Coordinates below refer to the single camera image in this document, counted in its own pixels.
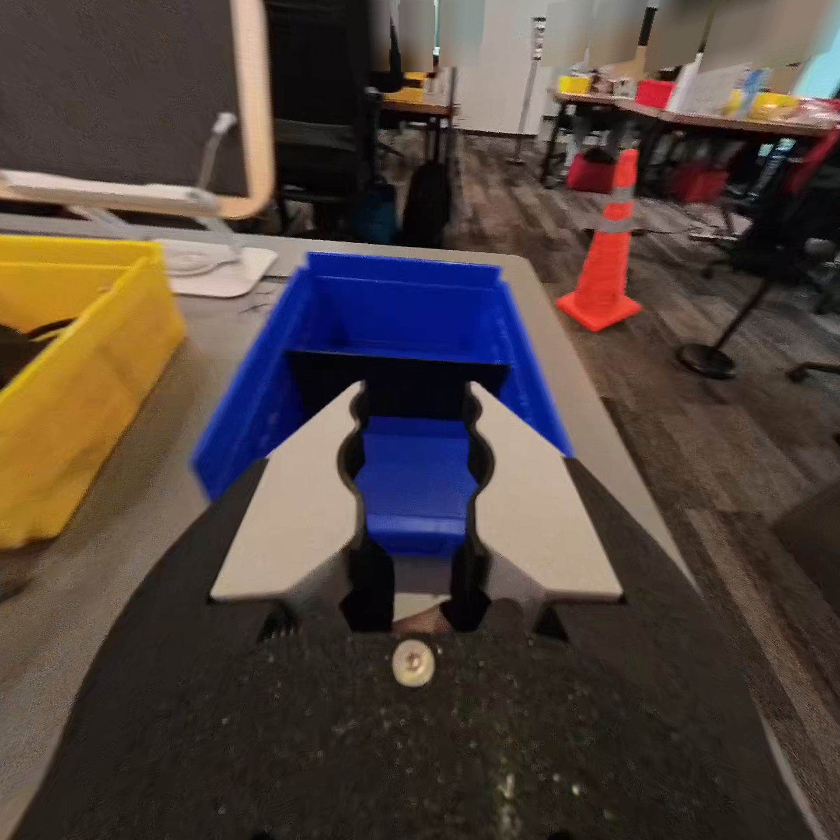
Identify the yellow plastic bin on table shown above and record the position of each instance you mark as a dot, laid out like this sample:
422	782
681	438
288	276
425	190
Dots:
574	84

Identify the black backpack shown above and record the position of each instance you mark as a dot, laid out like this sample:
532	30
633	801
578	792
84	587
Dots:
426	203

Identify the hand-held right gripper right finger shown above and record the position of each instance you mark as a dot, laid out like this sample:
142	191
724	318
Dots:
544	525

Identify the yellow plastic bin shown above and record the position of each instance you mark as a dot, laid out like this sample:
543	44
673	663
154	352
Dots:
574	84
79	394

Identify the blue plastic bin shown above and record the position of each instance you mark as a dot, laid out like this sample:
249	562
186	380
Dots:
394	328

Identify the black thread scrap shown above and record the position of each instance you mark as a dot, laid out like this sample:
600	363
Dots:
253	303

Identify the red storage crate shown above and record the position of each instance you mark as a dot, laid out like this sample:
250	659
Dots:
590	172

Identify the black bin divider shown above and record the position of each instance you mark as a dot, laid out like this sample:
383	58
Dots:
394	387

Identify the black office chair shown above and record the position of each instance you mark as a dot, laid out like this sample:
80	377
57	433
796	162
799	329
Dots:
315	118

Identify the black floor stand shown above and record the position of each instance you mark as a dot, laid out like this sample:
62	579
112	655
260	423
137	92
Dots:
709	358

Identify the orange traffic cone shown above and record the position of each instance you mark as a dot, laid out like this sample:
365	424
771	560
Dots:
604	262

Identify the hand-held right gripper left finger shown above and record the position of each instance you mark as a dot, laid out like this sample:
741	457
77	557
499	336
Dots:
289	525

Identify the black tablet wooden frame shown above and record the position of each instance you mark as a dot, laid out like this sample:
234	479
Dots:
131	98

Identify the red plastic bin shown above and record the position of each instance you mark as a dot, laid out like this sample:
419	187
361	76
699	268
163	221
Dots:
655	92

